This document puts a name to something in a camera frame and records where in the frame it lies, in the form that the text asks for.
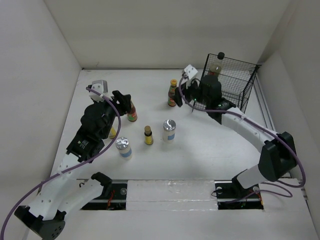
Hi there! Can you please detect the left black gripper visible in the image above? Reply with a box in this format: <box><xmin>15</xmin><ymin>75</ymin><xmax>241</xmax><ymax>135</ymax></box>
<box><xmin>93</xmin><ymin>90</ymin><xmax>130</xmax><ymax>139</ymax></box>

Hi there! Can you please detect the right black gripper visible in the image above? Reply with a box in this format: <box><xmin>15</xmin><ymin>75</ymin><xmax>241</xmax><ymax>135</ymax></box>
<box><xmin>169</xmin><ymin>76</ymin><xmax>211</xmax><ymax>107</ymax></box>

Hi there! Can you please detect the white jar silver lid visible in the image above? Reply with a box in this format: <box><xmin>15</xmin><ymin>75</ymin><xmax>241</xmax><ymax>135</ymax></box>
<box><xmin>162</xmin><ymin>119</ymin><xmax>177</xmax><ymax>144</ymax></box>
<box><xmin>115</xmin><ymin>137</ymin><xmax>132</xmax><ymax>160</ymax></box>

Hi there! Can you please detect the tall clear black-cap bottle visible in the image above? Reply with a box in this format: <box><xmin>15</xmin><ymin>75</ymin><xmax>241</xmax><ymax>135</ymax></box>
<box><xmin>208</xmin><ymin>52</ymin><xmax>225</xmax><ymax>76</ymax></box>

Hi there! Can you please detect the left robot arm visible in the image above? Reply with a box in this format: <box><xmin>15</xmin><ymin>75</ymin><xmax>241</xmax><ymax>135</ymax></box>
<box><xmin>14</xmin><ymin>89</ymin><xmax>132</xmax><ymax>240</ymax></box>

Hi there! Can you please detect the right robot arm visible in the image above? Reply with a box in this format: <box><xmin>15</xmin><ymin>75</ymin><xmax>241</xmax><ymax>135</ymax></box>
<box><xmin>173</xmin><ymin>72</ymin><xmax>301</xmax><ymax>202</ymax></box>

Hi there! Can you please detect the yellow-cap sauce bottle right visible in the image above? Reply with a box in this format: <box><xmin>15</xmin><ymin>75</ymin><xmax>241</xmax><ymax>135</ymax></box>
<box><xmin>167</xmin><ymin>79</ymin><xmax>177</xmax><ymax>107</ymax></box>

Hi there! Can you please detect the yellow-cap sauce bottle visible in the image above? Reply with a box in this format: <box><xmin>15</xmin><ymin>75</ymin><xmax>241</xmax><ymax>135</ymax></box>
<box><xmin>126</xmin><ymin>100</ymin><xmax>138</xmax><ymax>122</ymax></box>
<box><xmin>167</xmin><ymin>79</ymin><xmax>177</xmax><ymax>107</ymax></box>

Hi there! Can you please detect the yellow-cap sauce bottle left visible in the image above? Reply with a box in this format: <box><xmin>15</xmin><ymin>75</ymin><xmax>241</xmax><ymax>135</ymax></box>
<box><xmin>126</xmin><ymin>100</ymin><xmax>138</xmax><ymax>122</ymax></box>

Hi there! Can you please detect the small yellow bottle left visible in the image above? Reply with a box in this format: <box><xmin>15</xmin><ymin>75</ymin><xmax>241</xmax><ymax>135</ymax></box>
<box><xmin>108</xmin><ymin>126</ymin><xmax>117</xmax><ymax>139</ymax></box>

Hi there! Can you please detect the small yellow bottle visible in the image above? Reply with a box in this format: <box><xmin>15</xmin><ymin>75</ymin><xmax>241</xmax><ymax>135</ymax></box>
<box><xmin>144</xmin><ymin>125</ymin><xmax>154</xmax><ymax>145</ymax></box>
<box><xmin>108</xmin><ymin>126</ymin><xmax>117</xmax><ymax>139</ymax></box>

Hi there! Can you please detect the small yellow bottle centre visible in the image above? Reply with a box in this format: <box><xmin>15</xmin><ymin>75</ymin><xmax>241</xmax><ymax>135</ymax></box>
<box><xmin>144</xmin><ymin>125</ymin><xmax>154</xmax><ymax>145</ymax></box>

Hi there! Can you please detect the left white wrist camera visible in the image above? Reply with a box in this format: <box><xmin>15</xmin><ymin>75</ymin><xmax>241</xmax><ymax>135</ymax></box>
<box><xmin>88</xmin><ymin>79</ymin><xmax>108</xmax><ymax>103</ymax></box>

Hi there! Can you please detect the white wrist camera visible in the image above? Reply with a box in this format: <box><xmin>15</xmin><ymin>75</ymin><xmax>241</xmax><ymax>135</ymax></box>
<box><xmin>182</xmin><ymin>64</ymin><xmax>198</xmax><ymax>80</ymax></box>
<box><xmin>88</xmin><ymin>79</ymin><xmax>108</xmax><ymax>103</ymax></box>

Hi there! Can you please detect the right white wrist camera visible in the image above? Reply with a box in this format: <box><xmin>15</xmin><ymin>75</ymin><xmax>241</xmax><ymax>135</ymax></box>
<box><xmin>182</xmin><ymin>64</ymin><xmax>198</xmax><ymax>80</ymax></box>

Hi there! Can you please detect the black wire mesh rack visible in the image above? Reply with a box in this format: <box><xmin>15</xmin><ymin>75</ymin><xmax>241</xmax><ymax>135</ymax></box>
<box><xmin>198</xmin><ymin>53</ymin><xmax>262</xmax><ymax>120</ymax></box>

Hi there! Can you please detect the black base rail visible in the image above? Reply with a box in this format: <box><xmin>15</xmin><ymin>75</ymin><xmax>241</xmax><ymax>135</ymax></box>
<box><xmin>82</xmin><ymin>180</ymin><xmax>264</xmax><ymax>211</ymax></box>

